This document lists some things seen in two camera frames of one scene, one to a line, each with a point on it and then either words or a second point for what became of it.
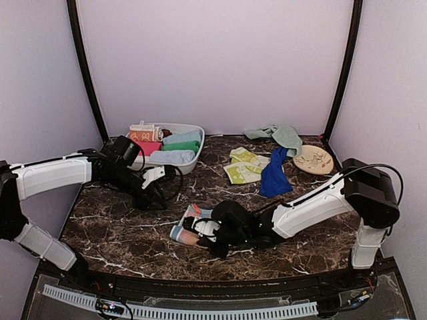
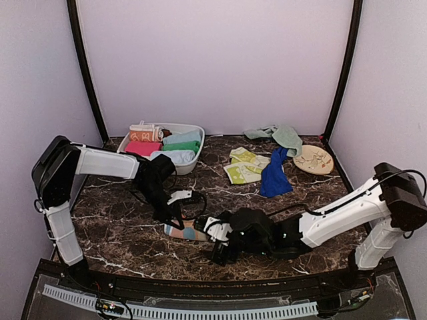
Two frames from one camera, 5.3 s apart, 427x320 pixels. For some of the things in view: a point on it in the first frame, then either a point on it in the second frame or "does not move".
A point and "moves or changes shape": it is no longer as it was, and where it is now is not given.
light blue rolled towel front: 172,156 does not move
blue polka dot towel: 180,234 moves or changes shape
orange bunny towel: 146,133 does not move
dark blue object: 274,181 does not move
